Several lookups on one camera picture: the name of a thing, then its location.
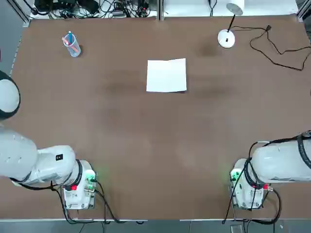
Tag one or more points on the blue pen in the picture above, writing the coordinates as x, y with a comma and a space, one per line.
70, 37

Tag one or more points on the pink pen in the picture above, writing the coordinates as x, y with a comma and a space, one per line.
75, 49

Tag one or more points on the black equipment box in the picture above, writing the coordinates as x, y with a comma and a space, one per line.
56, 3

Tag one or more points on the aluminium frame rail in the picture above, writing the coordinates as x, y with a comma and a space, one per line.
303, 11
20, 13

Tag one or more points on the clear plastic pen cup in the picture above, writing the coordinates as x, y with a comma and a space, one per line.
74, 50

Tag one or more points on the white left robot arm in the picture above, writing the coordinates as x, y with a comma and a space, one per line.
48, 165

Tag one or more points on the grey floor socket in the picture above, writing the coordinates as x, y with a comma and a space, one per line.
236, 228

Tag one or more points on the white A4 paper sheet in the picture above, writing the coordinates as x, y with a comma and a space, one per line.
166, 75

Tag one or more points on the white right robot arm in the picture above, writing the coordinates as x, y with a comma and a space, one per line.
277, 162

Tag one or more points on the white desk lamp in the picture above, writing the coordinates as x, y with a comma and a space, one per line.
226, 38

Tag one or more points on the aluminium frame post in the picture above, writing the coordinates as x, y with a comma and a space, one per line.
160, 9

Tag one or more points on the dark tape roll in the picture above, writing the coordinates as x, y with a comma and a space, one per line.
34, 10

